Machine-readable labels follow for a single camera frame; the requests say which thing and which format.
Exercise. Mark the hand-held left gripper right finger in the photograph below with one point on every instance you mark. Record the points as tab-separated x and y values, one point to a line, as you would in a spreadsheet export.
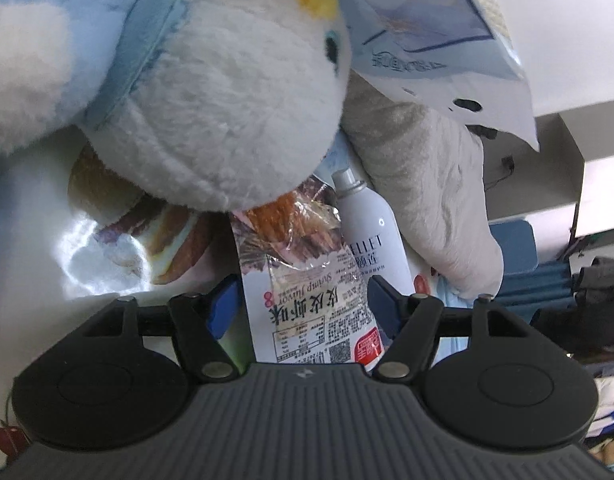
382	305

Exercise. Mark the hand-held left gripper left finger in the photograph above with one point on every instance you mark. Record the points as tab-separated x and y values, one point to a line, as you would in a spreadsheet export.
226	307

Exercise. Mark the white snack packet red label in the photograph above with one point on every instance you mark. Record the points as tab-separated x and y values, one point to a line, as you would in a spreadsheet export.
307	310

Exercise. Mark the white spray bottle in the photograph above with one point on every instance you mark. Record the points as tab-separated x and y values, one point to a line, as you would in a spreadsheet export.
372	220

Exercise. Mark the grey blanket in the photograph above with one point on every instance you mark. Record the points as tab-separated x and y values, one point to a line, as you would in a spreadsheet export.
427	185

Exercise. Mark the blue chair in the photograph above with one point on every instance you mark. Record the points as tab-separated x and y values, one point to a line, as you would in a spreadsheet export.
512	247

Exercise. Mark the fruit printed bed sheet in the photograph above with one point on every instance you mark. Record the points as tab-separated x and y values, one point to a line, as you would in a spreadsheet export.
87	260

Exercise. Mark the blue curtain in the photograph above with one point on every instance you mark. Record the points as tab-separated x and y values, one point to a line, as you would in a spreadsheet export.
542	285

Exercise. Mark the black charger plug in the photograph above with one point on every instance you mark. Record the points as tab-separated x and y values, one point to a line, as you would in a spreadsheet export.
508	165

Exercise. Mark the grey wardrobe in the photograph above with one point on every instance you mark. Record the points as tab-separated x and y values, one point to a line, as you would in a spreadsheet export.
537	185

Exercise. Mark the white and blue plush duck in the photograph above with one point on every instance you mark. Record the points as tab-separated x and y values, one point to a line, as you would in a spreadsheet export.
212	100

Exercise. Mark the hanging dark clothes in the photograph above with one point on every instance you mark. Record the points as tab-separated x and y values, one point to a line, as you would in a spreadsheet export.
597	300

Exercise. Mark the blue patterned plastic bag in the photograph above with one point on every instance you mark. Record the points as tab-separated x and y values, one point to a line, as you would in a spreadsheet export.
412	20

